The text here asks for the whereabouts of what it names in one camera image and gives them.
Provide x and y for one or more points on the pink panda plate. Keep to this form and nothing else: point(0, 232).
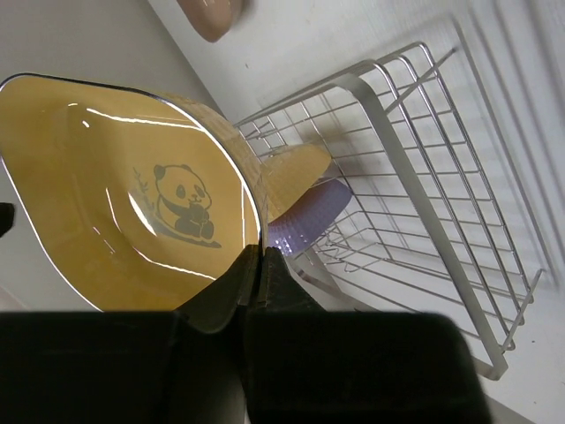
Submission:
point(212, 19)

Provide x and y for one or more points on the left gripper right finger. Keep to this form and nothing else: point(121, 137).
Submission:
point(278, 290)

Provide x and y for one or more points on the purple panda plate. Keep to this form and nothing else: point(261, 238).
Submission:
point(296, 229)

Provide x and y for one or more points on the metal wire dish rack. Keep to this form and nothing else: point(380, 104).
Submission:
point(437, 220)

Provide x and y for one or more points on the yellow plate in rack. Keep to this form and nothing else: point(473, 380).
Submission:
point(289, 173)

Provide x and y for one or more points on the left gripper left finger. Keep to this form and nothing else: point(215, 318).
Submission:
point(207, 379)

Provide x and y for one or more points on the yellow panda plate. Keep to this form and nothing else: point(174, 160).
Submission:
point(140, 201)

